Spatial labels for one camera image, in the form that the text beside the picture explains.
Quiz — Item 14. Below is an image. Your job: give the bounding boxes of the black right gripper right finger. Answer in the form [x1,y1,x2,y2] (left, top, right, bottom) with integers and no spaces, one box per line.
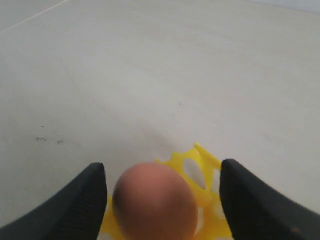
[219,159,320,240]

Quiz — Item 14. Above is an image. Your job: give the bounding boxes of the yellow plastic egg tray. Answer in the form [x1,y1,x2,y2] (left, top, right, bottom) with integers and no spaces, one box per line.
[100,144,232,240]

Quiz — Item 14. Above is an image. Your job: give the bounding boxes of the brown egg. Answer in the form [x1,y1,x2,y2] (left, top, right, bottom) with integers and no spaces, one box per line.
[112,162,198,240]

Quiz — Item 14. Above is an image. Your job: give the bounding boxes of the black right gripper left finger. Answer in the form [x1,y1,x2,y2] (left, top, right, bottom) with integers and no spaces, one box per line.
[0,162,107,240]

